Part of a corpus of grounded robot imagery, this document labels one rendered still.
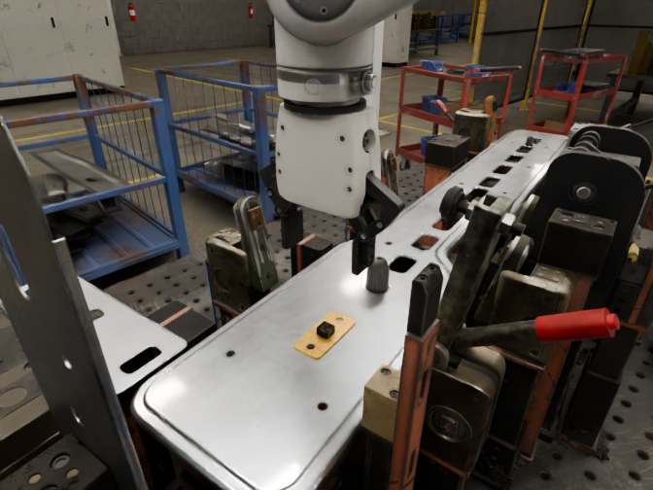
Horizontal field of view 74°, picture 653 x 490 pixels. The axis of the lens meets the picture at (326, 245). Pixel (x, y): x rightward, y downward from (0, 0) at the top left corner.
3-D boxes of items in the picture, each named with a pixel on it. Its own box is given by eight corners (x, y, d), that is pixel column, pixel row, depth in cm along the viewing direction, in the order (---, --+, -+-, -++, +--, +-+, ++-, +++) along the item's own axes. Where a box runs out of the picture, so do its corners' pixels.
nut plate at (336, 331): (332, 311, 57) (332, 303, 56) (357, 322, 55) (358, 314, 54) (292, 347, 51) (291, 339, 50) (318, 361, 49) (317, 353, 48)
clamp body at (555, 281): (462, 430, 76) (503, 243, 58) (531, 465, 71) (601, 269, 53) (441, 470, 70) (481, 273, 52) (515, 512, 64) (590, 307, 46)
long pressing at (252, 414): (503, 129, 143) (504, 124, 143) (579, 140, 132) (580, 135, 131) (115, 406, 45) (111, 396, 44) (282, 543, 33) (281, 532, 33)
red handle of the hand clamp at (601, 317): (438, 320, 45) (614, 295, 34) (447, 338, 45) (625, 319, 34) (421, 343, 42) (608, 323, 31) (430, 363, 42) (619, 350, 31)
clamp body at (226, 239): (248, 372, 88) (229, 217, 71) (293, 400, 82) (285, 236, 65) (214, 402, 82) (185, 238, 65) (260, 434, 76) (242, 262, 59)
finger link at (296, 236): (302, 186, 48) (304, 240, 51) (280, 180, 49) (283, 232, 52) (283, 195, 45) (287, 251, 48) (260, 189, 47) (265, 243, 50)
